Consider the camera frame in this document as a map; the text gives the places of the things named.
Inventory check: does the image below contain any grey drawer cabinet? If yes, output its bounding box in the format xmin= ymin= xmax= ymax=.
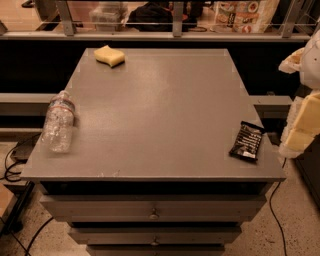
xmin=22 ymin=49 xmax=284 ymax=256

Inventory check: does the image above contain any black floor cable right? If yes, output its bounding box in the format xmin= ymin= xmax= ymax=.
xmin=268 ymin=157 xmax=288 ymax=256

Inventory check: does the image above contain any black snack bar wrapper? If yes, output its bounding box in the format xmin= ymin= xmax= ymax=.
xmin=229 ymin=121 xmax=265 ymax=162

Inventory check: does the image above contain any round drawer knob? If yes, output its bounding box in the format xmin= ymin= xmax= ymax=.
xmin=149 ymin=209 xmax=159 ymax=220
xmin=150 ymin=236 xmax=159 ymax=246

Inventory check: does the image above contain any round drawer knob lower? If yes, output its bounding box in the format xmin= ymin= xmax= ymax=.
xmin=150 ymin=236 xmax=159 ymax=246

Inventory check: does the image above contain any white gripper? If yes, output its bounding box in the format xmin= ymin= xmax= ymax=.
xmin=278 ymin=30 xmax=320 ymax=158

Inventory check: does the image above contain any clear plastic water bottle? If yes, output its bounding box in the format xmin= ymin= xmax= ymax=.
xmin=41 ymin=90 xmax=75 ymax=153

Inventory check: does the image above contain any printed food bag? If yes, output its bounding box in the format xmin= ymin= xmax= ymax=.
xmin=210 ymin=0 xmax=280 ymax=33

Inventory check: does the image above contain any round drawer knob upper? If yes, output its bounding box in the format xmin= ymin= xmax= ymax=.
xmin=149 ymin=209 xmax=159 ymax=220

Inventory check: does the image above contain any black floor cables left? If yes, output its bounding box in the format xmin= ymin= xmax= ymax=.
xmin=0 ymin=133 xmax=54 ymax=256

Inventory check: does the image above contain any yellow sponge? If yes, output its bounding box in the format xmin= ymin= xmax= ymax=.
xmin=94 ymin=46 xmax=125 ymax=67

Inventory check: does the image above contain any black cloth bundle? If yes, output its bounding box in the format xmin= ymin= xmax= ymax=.
xmin=126 ymin=2 xmax=173 ymax=32

